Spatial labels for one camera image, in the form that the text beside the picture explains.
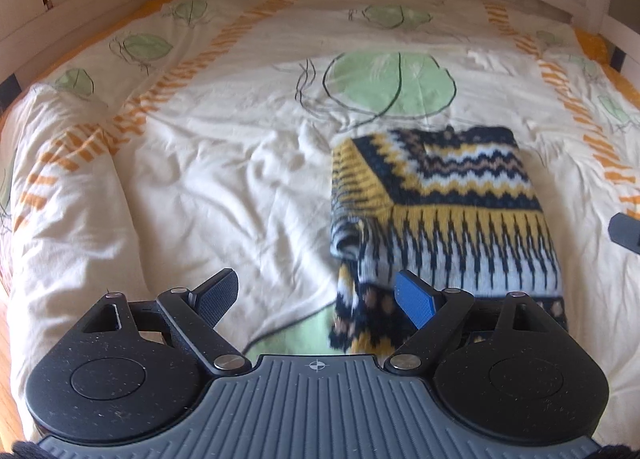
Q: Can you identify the navy yellow patterned knit sweater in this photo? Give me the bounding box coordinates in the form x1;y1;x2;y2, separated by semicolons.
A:
329;127;566;358

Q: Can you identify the white leaf-print duvet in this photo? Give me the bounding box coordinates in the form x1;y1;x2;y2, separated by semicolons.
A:
1;0;639;445

